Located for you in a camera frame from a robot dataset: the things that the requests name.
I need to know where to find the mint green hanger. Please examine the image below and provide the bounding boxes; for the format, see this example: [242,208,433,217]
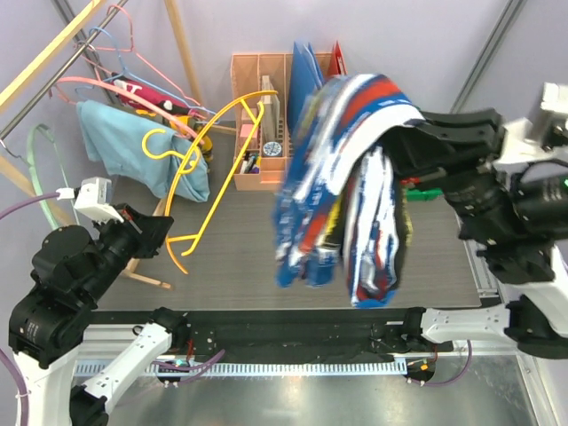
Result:
[26,123,72,225]

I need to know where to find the pink wire hanger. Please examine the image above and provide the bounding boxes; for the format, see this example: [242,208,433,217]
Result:
[77,4,210,115]

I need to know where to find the red folder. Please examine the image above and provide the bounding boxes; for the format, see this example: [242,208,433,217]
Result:
[327,41,347,78]

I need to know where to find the peach desk organizer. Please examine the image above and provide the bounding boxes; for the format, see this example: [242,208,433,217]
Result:
[231,52,294,192]

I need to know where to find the round blue patterned tin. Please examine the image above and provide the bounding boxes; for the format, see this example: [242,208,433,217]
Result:
[262,141,283,157]

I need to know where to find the wooden clothes rack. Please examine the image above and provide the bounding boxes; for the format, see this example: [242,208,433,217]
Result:
[1,1,236,290]

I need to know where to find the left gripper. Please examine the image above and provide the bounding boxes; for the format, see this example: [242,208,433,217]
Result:
[81,201,175,302]

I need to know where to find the wooden block book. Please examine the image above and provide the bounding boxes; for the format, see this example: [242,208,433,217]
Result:
[259,74,286,149]

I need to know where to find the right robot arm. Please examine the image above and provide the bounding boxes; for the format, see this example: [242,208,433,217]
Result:
[381,107,567,359]

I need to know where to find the metal rack rail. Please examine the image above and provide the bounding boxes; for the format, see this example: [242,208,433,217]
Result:
[1,1,107,139]

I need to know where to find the green plastic tray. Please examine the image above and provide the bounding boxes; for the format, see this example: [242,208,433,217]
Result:
[401,180,443,201]

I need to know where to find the yellow hanger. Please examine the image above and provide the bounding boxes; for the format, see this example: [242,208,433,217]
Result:
[141,89,280,275]

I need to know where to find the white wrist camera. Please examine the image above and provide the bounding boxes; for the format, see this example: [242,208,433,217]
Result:
[56,177,124,224]
[493,83,567,166]

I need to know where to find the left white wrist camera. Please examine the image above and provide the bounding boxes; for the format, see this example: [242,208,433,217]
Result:
[56,177,124,224]

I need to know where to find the pink cube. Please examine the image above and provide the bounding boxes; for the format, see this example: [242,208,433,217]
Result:
[237,123,259,150]

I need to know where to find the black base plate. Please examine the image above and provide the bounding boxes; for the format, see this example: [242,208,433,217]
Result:
[88,306,427,366]

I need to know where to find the pens in organizer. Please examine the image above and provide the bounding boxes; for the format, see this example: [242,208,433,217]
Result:
[240,152,261,174]

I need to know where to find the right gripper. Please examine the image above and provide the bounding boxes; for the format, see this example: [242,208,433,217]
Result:
[357,100,513,244]

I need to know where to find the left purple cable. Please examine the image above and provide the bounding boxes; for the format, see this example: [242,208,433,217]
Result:
[0,191,227,426]

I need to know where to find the colourful patterned trousers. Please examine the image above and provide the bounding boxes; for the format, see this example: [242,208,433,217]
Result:
[273,74,423,309]

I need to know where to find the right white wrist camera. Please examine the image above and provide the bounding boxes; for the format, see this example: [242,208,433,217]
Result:
[493,83,567,166]

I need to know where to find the aluminium frame post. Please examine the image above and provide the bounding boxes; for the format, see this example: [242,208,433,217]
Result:
[450,0,526,114]

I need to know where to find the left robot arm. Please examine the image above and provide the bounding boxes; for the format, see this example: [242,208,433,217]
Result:
[8,203,190,425]

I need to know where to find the blue folder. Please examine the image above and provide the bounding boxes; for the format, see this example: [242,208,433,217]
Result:
[287,42,324,134]

